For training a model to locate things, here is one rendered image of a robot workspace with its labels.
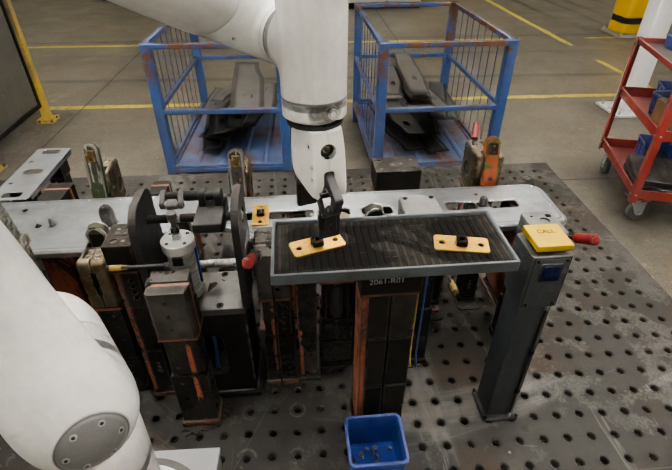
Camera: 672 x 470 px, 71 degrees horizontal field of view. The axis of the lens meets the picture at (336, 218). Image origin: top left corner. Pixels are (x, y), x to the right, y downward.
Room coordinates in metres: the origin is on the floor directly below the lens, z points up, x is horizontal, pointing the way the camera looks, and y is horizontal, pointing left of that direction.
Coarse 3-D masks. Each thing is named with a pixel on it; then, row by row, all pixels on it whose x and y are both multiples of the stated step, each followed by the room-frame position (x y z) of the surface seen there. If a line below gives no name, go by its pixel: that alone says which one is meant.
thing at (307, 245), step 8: (304, 240) 0.59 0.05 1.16; (312, 240) 0.57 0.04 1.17; (320, 240) 0.57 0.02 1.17; (328, 240) 0.59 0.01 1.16; (296, 248) 0.57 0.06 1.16; (304, 248) 0.57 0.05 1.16; (312, 248) 0.57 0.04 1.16; (320, 248) 0.57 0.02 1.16; (328, 248) 0.57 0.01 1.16; (296, 256) 0.55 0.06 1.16; (304, 256) 0.55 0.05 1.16
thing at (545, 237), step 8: (544, 224) 0.63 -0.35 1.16; (552, 224) 0.63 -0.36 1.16; (528, 232) 0.61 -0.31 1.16; (536, 232) 0.61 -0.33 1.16; (544, 232) 0.61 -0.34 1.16; (552, 232) 0.61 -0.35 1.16; (560, 232) 0.61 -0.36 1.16; (536, 240) 0.59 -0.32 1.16; (544, 240) 0.59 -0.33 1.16; (552, 240) 0.59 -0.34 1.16; (560, 240) 0.59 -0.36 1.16; (568, 240) 0.59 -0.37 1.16; (536, 248) 0.58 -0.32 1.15; (544, 248) 0.58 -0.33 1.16; (552, 248) 0.58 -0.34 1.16; (560, 248) 0.58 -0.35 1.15; (568, 248) 0.58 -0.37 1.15
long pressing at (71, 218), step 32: (352, 192) 1.00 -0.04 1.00; (384, 192) 1.00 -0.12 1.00; (416, 192) 1.00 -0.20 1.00; (448, 192) 1.00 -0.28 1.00; (480, 192) 1.00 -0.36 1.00; (512, 192) 1.00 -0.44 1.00; (544, 192) 1.00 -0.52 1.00; (32, 224) 0.86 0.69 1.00; (64, 224) 0.86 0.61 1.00; (160, 224) 0.86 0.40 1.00; (512, 224) 0.86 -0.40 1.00; (64, 256) 0.76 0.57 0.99
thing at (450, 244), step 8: (440, 240) 0.59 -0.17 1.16; (448, 240) 0.59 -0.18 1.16; (456, 240) 0.58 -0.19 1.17; (464, 240) 0.57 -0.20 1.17; (472, 240) 0.59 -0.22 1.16; (480, 240) 0.59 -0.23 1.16; (440, 248) 0.57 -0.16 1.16; (448, 248) 0.57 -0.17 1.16; (456, 248) 0.57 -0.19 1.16; (464, 248) 0.57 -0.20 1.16; (472, 248) 0.57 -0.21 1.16; (480, 248) 0.57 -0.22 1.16; (488, 248) 0.57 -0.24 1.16
